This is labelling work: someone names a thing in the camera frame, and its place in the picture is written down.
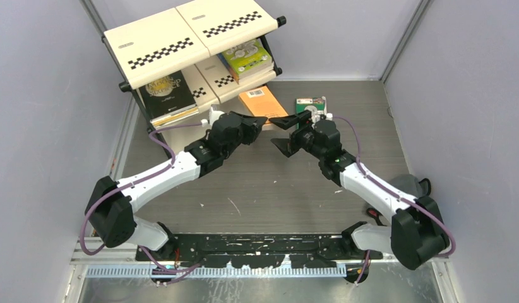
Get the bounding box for light green spine book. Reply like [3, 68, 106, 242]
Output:
[218, 39, 274, 83]

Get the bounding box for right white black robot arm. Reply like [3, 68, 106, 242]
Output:
[269, 110, 456, 270]

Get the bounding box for cream three-tier shelf rack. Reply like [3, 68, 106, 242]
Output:
[103, 1, 287, 151]

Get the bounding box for red black scissors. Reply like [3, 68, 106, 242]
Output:
[365, 207, 385, 227]

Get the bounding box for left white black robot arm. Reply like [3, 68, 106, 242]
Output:
[85, 110, 268, 261]

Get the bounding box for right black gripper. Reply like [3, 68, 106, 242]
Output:
[268, 110, 325, 161]

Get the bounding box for grey cloth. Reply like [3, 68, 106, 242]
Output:
[389, 174, 431, 198]

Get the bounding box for orange spine book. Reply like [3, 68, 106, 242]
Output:
[238, 86, 288, 118]

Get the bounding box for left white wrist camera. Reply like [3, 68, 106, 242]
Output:
[201, 105, 225, 128]

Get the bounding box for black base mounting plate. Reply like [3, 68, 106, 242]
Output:
[153, 234, 383, 283]

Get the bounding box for aluminium rail frame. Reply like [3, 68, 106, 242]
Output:
[64, 234, 459, 302]

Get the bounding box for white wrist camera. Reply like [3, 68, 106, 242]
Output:
[201, 105, 225, 128]
[311, 110, 333, 123]

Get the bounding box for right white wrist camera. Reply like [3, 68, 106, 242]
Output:
[311, 110, 333, 123]

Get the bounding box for yellow book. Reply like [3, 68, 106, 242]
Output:
[150, 107, 200, 129]

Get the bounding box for black Moon Sixpence book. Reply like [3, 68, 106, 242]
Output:
[137, 71, 196, 124]

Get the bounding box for dark green spine book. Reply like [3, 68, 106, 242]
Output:
[295, 96, 328, 114]

